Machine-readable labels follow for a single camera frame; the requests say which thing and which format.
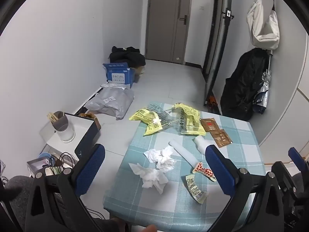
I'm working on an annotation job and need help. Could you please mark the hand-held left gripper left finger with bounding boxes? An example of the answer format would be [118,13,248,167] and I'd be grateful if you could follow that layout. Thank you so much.
[25,143,107,232]

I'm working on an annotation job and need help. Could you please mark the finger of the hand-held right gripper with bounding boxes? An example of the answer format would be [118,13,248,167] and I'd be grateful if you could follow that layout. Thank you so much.
[288,147,306,168]
[270,161,294,195]

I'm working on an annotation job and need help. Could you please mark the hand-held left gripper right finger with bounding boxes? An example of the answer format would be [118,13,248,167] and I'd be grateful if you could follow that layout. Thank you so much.
[205,144,286,232]

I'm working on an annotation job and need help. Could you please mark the red checked snack wrapper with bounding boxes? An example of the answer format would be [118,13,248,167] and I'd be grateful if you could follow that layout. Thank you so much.
[192,162,217,182]

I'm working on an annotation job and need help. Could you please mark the beige barcode wrapper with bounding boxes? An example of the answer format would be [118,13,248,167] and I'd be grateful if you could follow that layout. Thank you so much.
[185,174,207,204]

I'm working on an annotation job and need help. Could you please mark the brown sachet with white emblem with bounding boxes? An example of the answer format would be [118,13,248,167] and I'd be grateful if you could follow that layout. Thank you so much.
[211,129,233,148]

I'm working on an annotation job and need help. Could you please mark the bottle-shaped white foam piece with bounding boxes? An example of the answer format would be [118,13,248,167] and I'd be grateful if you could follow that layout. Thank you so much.
[193,135,213,154]

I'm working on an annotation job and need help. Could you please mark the brown sachet with red mark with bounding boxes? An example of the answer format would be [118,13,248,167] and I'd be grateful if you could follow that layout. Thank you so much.
[201,118,219,133]

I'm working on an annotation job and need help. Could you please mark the yellow printed plastic wrapper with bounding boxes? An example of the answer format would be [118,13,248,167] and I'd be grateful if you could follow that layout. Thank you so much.
[172,103,207,136]
[129,107,163,136]

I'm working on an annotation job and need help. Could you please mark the white tissue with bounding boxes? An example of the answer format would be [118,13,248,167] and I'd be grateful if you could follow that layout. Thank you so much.
[129,163,169,195]
[143,146,177,173]

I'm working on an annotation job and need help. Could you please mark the clear printed plastic wrapper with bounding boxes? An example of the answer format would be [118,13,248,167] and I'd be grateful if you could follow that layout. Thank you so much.
[147,103,175,129]

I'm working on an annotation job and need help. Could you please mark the white shoulder bag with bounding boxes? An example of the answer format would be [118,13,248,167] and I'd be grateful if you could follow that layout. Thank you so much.
[246,0,280,51]

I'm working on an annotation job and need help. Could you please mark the white topped black box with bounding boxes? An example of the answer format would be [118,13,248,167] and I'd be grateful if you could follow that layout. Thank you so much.
[46,113,101,160]

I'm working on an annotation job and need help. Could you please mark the grey and frosted cup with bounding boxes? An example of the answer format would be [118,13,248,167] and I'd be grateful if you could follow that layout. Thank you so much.
[53,111,76,143]

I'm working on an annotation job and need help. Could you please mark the clear plastic box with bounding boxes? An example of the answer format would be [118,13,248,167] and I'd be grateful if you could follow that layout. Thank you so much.
[26,157,51,178]

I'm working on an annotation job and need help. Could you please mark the wooden chopsticks bundle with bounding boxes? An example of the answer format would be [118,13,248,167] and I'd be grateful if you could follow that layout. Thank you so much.
[47,112,64,123]

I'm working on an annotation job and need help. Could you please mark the silver folded umbrella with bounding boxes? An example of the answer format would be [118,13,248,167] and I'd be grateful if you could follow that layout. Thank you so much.
[256,55,274,114]

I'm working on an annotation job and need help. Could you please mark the teal checked tablecloth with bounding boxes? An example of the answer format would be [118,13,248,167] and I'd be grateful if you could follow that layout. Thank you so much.
[103,101,266,232]

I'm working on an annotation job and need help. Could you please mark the grey fabric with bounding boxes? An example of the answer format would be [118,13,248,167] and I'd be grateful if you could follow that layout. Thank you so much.
[4,176,34,232]

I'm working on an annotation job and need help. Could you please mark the grey mailer bag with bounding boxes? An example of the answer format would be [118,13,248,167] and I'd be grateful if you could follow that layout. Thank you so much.
[84,83,135,119]

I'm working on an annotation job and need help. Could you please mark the black backpack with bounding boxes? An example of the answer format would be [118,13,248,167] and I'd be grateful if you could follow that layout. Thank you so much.
[221,48,271,121]

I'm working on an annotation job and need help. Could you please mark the blue cardboard box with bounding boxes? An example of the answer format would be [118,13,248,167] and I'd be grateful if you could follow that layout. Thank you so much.
[103,62,137,89]

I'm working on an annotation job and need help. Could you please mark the black clothes pile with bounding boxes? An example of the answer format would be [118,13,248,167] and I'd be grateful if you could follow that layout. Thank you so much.
[109,46,146,68]

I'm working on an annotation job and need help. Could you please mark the black framed glass door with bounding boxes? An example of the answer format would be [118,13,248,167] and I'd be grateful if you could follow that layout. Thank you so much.
[202,0,234,107]

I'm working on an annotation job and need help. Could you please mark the grey door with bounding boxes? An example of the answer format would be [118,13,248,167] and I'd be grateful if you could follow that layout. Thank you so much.
[145,0,194,64]

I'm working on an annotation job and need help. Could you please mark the black cables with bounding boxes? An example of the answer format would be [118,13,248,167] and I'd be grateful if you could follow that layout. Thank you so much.
[49,152,78,172]

